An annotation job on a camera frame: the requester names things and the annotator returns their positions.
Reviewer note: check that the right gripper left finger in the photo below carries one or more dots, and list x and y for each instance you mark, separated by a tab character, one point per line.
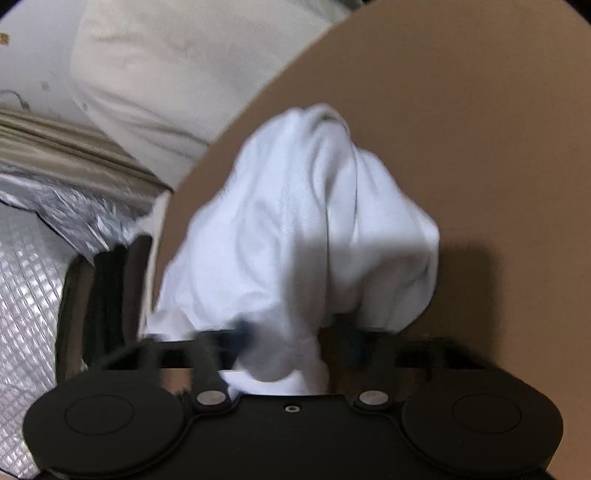
205	354

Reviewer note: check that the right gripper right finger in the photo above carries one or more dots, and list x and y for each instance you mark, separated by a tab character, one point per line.
360	361

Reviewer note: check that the silver quilted storage bag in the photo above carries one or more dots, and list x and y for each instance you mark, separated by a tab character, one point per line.
45	224

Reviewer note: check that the white t-shirt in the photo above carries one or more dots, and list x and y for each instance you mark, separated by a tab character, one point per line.
307	226

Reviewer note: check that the black folded garment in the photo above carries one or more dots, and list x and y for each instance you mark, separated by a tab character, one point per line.
100	307

